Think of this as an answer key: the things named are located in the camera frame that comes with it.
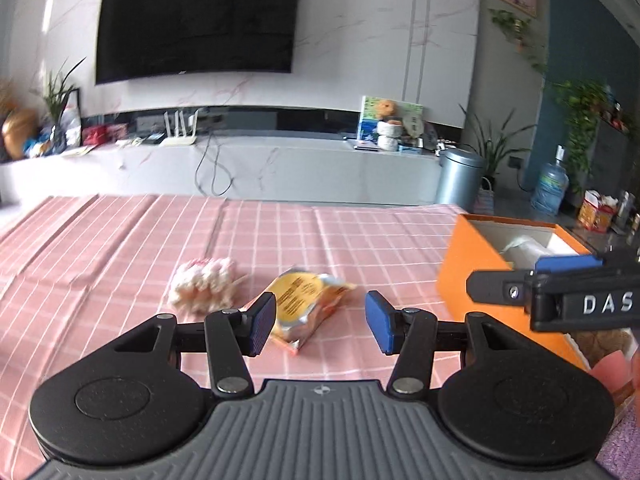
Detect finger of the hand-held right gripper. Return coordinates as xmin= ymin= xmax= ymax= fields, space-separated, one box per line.
xmin=535 ymin=249 xmax=640 ymax=275
xmin=467 ymin=269 xmax=539 ymax=306

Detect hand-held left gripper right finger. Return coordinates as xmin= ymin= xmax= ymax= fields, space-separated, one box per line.
xmin=365 ymin=290 xmax=531 ymax=395

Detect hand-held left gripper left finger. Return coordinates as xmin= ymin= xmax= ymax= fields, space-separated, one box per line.
xmin=112 ymin=292 xmax=277 ymax=395

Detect orange box with white inside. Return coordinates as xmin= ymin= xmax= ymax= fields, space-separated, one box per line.
xmin=436 ymin=213 xmax=640 ymax=376

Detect white soft item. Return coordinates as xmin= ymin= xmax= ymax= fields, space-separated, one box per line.
xmin=500 ymin=235 xmax=551 ymax=271

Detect yellow packaged bread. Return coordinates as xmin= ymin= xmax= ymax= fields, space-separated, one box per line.
xmin=240 ymin=267 xmax=357 ymax=356

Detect white fluffy plush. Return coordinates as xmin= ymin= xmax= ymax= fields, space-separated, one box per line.
xmin=169 ymin=257 xmax=242 ymax=313

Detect person's right hand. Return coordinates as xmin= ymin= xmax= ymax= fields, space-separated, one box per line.
xmin=590 ymin=354 xmax=640 ymax=406

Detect red white carton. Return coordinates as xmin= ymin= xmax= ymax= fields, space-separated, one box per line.
xmin=579 ymin=190 xmax=619 ymax=234

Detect blue water bottle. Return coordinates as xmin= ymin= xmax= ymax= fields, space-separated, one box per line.
xmin=531 ymin=146 xmax=570 ymax=216

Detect group of dark bottles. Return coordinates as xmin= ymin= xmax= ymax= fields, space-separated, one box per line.
xmin=615 ymin=190 xmax=640 ymax=236

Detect woven pink basket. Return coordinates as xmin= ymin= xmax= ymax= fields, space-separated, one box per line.
xmin=472 ymin=177 xmax=496 ymax=213

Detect silver trash can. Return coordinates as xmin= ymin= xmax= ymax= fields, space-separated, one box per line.
xmin=435 ymin=147 xmax=487 ymax=206

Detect tall potted floor plant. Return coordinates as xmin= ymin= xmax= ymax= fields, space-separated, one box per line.
xmin=459 ymin=105 xmax=538 ymax=191

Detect purple patterned cloth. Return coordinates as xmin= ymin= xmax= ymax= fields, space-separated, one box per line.
xmin=595 ymin=400 xmax=640 ymax=480

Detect trailing green shelf plant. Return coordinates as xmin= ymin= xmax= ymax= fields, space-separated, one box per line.
xmin=552 ymin=80 xmax=609 ymax=196

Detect white marble television console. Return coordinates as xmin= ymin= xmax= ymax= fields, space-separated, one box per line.
xmin=0 ymin=105 xmax=443 ymax=206

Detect pink checked tablecloth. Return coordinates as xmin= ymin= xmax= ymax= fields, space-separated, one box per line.
xmin=0 ymin=194 xmax=591 ymax=461

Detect white stacked tins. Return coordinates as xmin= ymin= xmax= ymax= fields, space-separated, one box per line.
xmin=377 ymin=120 xmax=404 ymax=152

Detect colourful printed painting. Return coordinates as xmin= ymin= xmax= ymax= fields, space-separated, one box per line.
xmin=357 ymin=95 xmax=425 ymax=149

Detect white router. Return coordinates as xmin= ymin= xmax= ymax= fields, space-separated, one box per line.
xmin=159 ymin=108 xmax=199 ymax=148

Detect hanging ivy plant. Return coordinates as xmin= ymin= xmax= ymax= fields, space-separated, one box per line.
xmin=489 ymin=8 xmax=549 ymax=74

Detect red boxes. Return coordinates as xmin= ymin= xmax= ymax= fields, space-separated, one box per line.
xmin=81 ymin=125 xmax=129 ymax=146

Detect dark framed picture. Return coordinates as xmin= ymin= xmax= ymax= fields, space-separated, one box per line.
xmin=60 ymin=87 xmax=82 ymax=146

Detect blue snack bags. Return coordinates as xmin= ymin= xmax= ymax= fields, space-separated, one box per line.
xmin=25 ymin=130 xmax=57 ymax=156

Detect small potted grass plant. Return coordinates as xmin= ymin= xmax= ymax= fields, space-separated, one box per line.
xmin=42 ymin=57 xmax=87 ymax=126

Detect gold vase with dried flowers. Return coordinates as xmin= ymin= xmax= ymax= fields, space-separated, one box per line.
xmin=0 ymin=77 xmax=39 ymax=161

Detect dark hanging cable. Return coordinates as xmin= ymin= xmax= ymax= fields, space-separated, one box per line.
xmin=194 ymin=132 xmax=234 ymax=196

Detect black wall television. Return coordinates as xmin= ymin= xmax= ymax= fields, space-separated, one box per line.
xmin=95 ymin=0 xmax=303 ymax=86

